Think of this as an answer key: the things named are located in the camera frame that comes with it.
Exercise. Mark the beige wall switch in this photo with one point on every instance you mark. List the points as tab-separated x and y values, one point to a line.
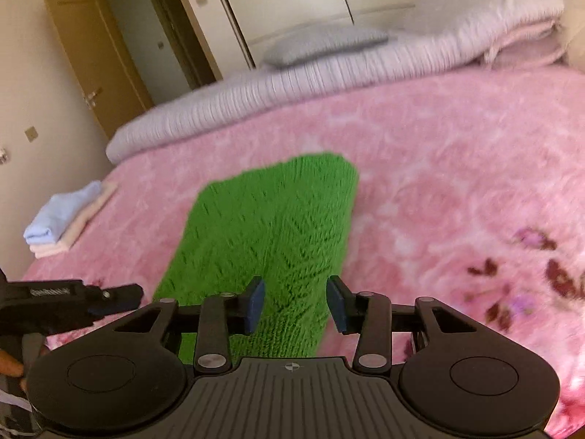
31	133

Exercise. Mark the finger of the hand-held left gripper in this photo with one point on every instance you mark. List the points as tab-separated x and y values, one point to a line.
119	297

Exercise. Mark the folded lilac sheet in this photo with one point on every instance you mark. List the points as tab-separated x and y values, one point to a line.
525	50

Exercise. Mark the grey blue pillow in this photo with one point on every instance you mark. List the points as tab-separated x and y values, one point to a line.
320	43

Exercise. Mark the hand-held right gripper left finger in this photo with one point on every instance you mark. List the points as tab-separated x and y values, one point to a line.
256	304

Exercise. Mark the wooden door frame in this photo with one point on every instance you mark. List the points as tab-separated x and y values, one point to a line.
192	23

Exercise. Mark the brown wooden door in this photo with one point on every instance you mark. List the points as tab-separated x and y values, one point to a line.
91	64

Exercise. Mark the folded cream towel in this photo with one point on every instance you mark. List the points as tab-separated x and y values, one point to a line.
91	213

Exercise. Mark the green knitted sweater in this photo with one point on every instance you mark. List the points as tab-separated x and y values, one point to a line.
265	219

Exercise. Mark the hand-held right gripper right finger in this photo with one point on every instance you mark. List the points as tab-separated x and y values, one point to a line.
336	306

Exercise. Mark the lilac striped duvet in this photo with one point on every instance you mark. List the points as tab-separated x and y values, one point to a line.
274	96

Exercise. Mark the pink floral blanket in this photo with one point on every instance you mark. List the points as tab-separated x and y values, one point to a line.
457	169

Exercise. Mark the white wall plug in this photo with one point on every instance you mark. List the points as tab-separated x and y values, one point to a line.
3	155

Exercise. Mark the person's left hand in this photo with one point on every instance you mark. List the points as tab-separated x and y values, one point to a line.
10	365

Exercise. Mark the folded light blue towel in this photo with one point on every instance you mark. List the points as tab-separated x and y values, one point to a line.
59	215

